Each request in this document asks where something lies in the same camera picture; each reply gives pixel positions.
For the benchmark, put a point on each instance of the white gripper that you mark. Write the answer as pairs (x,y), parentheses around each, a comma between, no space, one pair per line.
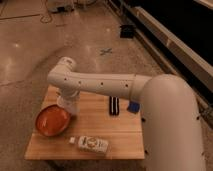
(68,94)

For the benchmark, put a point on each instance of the white ceramic cup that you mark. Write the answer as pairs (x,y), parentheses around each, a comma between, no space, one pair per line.
(71,106)

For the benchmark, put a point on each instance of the orange ceramic bowl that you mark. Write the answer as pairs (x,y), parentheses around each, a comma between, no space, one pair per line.
(52,120)

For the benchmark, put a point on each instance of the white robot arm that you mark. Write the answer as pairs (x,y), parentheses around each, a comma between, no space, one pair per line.
(172,131)

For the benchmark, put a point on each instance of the black striped rectangular block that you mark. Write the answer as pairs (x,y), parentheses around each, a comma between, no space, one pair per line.
(114,106)

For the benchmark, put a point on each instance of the wooden folding table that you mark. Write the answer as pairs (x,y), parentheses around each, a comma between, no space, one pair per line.
(124,133)

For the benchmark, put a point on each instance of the white labelled bottle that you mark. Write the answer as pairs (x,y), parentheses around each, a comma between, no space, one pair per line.
(89,143)

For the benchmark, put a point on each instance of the blue sponge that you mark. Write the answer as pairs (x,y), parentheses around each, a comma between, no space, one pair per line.
(133,107)

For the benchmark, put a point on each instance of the black box on floor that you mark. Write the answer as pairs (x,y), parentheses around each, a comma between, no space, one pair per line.
(127,31)

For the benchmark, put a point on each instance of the long white wall ledge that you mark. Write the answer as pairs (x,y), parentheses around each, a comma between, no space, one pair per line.
(188,57)

